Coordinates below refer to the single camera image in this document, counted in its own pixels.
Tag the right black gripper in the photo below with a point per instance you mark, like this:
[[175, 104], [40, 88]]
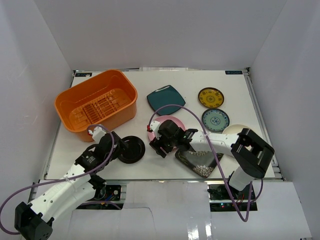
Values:
[[158, 144]]

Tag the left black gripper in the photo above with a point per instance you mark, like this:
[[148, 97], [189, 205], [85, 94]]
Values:
[[119, 145]]

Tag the black round plate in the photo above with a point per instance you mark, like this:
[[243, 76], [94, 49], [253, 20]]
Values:
[[132, 151]]

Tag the pink round plate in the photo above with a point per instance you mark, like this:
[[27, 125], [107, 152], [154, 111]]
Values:
[[161, 119]]

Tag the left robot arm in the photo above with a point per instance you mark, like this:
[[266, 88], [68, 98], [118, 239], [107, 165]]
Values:
[[34, 221]]

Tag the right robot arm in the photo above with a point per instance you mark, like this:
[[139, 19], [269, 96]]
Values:
[[251, 152]]

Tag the orange plastic bin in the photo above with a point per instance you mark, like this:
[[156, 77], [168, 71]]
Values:
[[108, 99]]

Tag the black floral square plate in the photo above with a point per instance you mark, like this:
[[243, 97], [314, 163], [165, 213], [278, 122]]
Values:
[[202, 163]]

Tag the teal square plate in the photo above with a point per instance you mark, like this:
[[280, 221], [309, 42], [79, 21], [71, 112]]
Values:
[[166, 95]]

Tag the blue white round plate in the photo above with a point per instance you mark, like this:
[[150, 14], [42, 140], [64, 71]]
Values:
[[215, 120]]

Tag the yellow patterned round plate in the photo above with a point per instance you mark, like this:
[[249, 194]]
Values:
[[210, 97]]

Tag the cream round plate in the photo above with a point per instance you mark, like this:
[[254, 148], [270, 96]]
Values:
[[234, 129]]

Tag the white paper sheet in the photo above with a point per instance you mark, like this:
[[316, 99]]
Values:
[[162, 69]]

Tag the left blue table label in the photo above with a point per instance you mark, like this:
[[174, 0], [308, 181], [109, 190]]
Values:
[[83, 74]]

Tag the blue table label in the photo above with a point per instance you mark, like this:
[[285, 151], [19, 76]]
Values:
[[233, 72], [83, 74]]

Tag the right blue table label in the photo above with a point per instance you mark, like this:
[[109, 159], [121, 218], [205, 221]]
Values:
[[233, 72]]

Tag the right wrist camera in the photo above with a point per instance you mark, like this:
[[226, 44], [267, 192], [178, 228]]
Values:
[[152, 130]]

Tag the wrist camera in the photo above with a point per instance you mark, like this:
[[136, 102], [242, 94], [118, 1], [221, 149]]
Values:
[[97, 134], [152, 130]]

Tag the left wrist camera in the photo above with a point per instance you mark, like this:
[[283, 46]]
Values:
[[97, 134]]

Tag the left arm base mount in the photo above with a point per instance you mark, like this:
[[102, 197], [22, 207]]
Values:
[[110, 193]]

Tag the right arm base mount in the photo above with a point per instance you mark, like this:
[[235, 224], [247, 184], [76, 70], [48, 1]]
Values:
[[219, 192]]

